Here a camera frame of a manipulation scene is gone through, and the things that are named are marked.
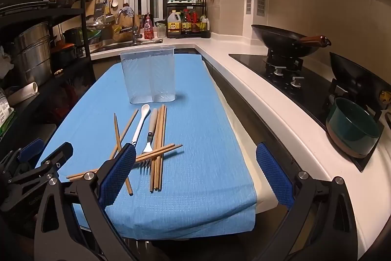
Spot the black frying pan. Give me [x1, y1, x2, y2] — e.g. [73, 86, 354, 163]
[329, 52, 391, 110]

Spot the black burner grate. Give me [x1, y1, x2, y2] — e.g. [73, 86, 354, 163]
[322, 79, 382, 121]
[265, 50, 304, 72]

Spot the white handled fork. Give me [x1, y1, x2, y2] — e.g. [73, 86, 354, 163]
[131, 104, 151, 147]

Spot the black pot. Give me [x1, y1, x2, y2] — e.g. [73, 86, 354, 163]
[63, 27, 84, 47]

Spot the red capped sauce bottle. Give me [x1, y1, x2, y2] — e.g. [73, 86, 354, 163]
[191, 10, 200, 33]

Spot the pink dish soap bottle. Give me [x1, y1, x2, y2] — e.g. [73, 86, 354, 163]
[143, 13, 154, 40]

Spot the white plastic bag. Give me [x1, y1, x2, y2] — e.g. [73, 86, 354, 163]
[0, 45, 15, 79]

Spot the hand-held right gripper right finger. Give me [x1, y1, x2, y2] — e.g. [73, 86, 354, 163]
[253, 142, 358, 261]

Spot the large steel pot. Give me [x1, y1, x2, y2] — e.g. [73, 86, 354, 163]
[12, 22, 53, 88]

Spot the green basin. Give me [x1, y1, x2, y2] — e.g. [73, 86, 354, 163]
[80, 29, 102, 43]

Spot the blue cloth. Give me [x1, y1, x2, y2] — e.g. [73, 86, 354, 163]
[35, 55, 257, 241]

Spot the pot with orange lid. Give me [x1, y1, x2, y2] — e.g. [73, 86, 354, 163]
[50, 41, 77, 67]

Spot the oil bottle with yellow label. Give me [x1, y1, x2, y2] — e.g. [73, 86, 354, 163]
[167, 11, 183, 35]

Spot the black shelf rack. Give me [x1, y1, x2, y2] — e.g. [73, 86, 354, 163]
[0, 0, 117, 158]

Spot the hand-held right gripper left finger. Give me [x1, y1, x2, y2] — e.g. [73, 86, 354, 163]
[33, 143, 144, 261]

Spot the brown handled fork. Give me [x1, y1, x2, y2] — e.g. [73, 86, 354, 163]
[138, 108, 159, 177]

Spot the black spice rack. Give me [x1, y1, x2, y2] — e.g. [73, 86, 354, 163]
[166, 0, 211, 39]

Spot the steel sink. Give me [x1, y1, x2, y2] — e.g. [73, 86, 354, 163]
[90, 38, 164, 54]

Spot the wooden cutting board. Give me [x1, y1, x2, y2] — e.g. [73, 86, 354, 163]
[111, 6, 141, 42]

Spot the clear plastic utensil holder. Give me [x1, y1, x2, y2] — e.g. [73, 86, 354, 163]
[120, 46, 176, 104]

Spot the dark soy sauce bottle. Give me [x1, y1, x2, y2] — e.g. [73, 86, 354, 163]
[181, 9, 193, 34]

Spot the green packet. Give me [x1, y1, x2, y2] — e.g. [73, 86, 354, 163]
[0, 87, 16, 130]

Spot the red plastic bag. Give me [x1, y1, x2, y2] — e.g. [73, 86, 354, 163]
[49, 82, 81, 124]

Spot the bunch of wooden chopsticks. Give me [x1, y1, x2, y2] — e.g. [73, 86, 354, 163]
[65, 104, 184, 196]

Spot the steel bowl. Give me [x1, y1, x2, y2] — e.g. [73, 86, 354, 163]
[86, 15, 113, 27]

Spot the chrome faucet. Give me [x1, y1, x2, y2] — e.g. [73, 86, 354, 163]
[115, 8, 143, 45]

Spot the black glass gas hob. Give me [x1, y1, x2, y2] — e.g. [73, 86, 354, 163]
[228, 52, 391, 173]

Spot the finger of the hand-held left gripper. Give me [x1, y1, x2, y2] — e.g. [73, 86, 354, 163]
[7, 138, 46, 165]
[40, 142, 74, 171]

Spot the black wok with wooden handle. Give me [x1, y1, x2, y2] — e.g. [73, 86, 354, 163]
[251, 24, 332, 59]

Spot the white paper roll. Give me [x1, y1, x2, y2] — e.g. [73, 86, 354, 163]
[7, 81, 39, 106]

